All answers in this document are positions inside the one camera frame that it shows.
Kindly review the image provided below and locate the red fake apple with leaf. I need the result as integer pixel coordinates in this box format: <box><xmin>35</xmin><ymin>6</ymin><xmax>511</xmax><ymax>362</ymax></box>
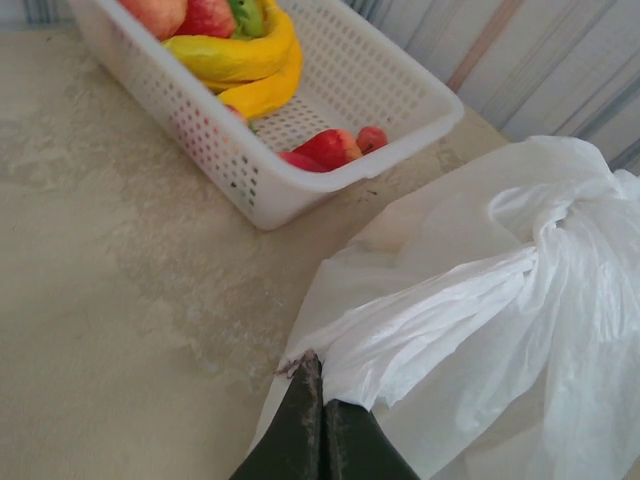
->
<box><xmin>174</xmin><ymin>0</ymin><xmax>237</xmax><ymax>40</ymax></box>

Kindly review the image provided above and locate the white plastic bag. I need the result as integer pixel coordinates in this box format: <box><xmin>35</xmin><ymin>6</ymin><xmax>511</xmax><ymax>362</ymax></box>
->
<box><xmin>249</xmin><ymin>134</ymin><xmax>640</xmax><ymax>480</ymax></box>

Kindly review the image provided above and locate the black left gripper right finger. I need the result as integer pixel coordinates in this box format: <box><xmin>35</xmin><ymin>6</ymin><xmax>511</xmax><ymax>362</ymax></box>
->
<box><xmin>324</xmin><ymin>398</ymin><xmax>421</xmax><ymax>480</ymax></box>

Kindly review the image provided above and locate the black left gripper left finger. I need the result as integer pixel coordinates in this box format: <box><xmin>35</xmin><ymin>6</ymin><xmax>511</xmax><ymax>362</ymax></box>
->
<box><xmin>227</xmin><ymin>349</ymin><xmax>326</xmax><ymax>480</ymax></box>

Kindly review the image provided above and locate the green fake guava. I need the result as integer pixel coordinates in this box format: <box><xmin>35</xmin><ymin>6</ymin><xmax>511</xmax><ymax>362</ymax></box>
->
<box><xmin>227</xmin><ymin>0</ymin><xmax>266</xmax><ymax>41</ymax></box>

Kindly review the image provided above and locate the red fake fruit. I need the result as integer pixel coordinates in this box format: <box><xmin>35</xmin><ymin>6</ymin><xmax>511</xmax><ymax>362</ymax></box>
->
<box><xmin>276</xmin><ymin>150</ymin><xmax>329</xmax><ymax>174</ymax></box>
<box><xmin>292</xmin><ymin>128</ymin><xmax>364</xmax><ymax>172</ymax></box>

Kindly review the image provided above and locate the yellow fake banana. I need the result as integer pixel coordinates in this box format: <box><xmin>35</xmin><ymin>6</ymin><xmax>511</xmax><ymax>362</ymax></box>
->
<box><xmin>199</xmin><ymin>42</ymin><xmax>305</xmax><ymax>121</ymax></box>
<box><xmin>162</xmin><ymin>0</ymin><xmax>297</xmax><ymax>84</ymax></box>

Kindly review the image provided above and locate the small red fake apple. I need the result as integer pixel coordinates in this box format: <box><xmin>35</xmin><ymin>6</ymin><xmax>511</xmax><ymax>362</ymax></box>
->
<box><xmin>355</xmin><ymin>125</ymin><xmax>390</xmax><ymax>155</ymax></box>

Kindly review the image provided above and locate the small pink fake apple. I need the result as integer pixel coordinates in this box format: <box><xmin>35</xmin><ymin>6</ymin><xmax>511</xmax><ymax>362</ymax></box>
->
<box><xmin>117</xmin><ymin>0</ymin><xmax>190</xmax><ymax>42</ymax></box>

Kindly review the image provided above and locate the white perforated plastic basket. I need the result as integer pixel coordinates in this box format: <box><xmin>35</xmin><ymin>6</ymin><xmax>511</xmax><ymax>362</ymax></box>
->
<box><xmin>67</xmin><ymin>0</ymin><xmax>466</xmax><ymax>232</ymax></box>

